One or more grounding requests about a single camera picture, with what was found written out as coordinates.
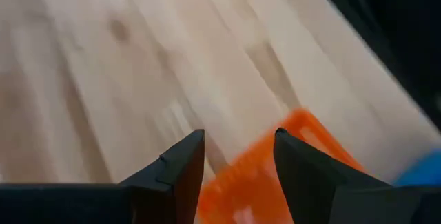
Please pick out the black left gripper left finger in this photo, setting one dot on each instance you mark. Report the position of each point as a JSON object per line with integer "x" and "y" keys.
{"x": 138, "y": 203}

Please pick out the blue plastic basket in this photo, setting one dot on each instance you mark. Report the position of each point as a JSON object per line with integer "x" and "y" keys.
{"x": 423, "y": 172}

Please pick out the orange plastic basket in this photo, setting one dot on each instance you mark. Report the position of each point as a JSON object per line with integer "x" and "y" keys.
{"x": 248, "y": 189}

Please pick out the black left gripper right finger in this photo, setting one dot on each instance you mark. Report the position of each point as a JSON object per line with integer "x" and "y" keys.
{"x": 330, "y": 200}

